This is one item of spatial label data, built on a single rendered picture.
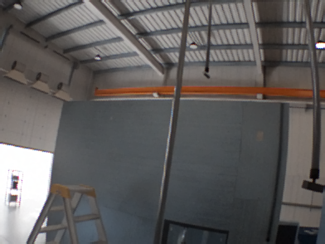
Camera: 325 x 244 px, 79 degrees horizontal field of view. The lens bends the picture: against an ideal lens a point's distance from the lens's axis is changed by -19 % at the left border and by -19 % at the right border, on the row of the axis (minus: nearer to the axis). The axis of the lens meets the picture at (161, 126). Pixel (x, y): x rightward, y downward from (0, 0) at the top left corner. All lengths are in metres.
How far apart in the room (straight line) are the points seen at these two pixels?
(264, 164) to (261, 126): 0.31
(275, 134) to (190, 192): 0.85
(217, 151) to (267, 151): 0.42
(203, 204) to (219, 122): 0.70
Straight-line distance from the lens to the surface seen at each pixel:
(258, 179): 1.94
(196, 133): 2.06
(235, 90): 10.73
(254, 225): 1.97
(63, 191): 1.78
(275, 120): 1.99
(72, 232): 1.79
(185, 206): 2.07
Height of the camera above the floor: 2.58
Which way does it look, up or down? 9 degrees up
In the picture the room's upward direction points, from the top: 8 degrees clockwise
